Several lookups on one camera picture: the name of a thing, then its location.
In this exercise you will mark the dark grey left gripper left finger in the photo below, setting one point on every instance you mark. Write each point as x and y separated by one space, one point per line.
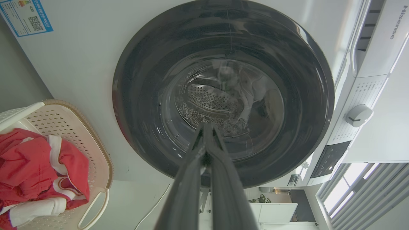
183 191

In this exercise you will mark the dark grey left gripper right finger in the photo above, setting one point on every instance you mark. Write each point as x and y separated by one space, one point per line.
230 198

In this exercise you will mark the white perforated laundry basket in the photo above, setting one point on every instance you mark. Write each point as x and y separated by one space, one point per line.
80 134

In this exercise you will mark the white desk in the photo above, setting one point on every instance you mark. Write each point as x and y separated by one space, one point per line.
274 212

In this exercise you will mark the small dark washer sticker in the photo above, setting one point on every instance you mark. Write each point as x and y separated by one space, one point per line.
293 180

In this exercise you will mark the black cabinet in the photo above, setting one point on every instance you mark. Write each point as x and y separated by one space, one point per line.
302 206

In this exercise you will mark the black washer display panel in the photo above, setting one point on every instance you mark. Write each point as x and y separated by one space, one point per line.
330 159

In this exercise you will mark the round dark washing machine door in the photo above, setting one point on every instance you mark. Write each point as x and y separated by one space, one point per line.
140 89

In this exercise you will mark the window with grey blinds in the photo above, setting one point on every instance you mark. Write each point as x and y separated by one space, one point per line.
361 195

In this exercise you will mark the white cloth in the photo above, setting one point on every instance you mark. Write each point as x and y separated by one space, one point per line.
38 209

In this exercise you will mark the white washing machine dial knob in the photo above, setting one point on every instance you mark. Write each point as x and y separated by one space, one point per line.
359 115

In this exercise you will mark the red garment with white trim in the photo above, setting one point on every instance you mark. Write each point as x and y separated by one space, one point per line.
28 166

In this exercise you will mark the white washing machine body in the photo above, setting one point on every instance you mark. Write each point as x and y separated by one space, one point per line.
80 57

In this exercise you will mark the white detergent drawer front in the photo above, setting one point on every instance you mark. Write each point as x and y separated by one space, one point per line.
383 38

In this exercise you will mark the blue energy label sticker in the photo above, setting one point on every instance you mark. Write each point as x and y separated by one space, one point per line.
27 17

